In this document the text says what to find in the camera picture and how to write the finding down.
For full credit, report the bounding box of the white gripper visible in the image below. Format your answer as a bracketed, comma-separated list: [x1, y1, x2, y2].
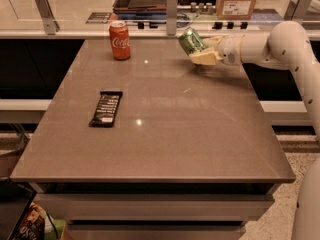
[189, 35, 243, 66]

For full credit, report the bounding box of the green soda can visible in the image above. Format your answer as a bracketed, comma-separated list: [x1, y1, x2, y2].
[178, 27, 207, 55]

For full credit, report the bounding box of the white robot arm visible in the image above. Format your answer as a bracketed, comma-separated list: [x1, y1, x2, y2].
[189, 21, 320, 240]

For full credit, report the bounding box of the red Coca-Cola can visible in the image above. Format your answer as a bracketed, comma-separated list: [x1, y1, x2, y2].
[109, 20, 131, 60]

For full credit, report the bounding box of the cardboard box with label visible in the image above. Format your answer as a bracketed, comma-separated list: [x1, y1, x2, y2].
[216, 0, 256, 20]

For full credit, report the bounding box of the dark open tray box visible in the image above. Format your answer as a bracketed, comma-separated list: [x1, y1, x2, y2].
[112, 0, 176, 15]

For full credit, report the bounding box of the black candy bar wrapper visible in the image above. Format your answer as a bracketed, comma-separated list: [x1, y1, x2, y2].
[89, 91, 123, 128]

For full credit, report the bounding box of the grey drawer cabinet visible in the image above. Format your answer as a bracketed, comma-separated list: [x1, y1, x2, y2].
[36, 193, 274, 240]

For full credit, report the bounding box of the black bin at left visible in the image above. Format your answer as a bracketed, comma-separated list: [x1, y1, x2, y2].
[0, 181, 35, 240]

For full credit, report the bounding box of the snack bag under table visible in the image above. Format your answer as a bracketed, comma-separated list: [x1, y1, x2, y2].
[13, 202, 45, 240]

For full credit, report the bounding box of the middle metal glass bracket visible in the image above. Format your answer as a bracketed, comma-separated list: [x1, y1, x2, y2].
[166, 0, 177, 36]

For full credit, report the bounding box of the metal glass bracket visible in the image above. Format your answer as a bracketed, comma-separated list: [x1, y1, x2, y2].
[284, 0, 312, 24]
[34, 0, 60, 35]
[166, 0, 177, 36]

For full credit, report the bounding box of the right metal glass bracket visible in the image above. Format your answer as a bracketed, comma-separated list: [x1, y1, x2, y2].
[284, 0, 312, 24]

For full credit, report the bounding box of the left metal glass bracket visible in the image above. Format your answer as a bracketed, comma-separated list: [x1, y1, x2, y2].
[34, 0, 60, 35]

